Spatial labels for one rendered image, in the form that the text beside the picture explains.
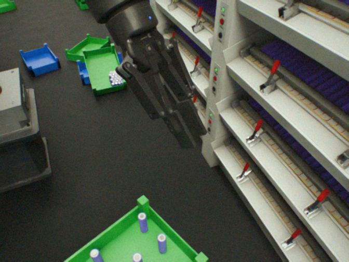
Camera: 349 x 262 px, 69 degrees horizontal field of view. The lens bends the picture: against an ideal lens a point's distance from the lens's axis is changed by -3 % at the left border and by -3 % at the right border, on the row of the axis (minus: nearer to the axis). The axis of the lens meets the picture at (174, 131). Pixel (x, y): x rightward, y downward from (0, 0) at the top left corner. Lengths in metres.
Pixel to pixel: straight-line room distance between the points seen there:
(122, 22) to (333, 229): 0.65
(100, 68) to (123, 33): 1.36
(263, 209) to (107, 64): 1.28
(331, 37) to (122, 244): 0.61
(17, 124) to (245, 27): 0.83
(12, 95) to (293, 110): 0.91
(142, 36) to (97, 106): 1.16
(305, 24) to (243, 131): 0.41
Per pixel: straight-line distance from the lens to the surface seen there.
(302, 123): 0.67
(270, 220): 0.95
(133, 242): 0.65
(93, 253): 0.59
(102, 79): 1.71
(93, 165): 1.24
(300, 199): 0.77
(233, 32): 0.82
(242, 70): 0.82
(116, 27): 0.41
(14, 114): 1.04
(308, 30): 0.61
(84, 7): 3.16
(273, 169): 0.81
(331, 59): 0.57
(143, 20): 0.40
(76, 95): 1.70
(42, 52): 2.29
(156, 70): 0.41
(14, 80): 1.17
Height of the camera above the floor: 0.92
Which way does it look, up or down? 43 degrees down
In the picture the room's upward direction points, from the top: straight up
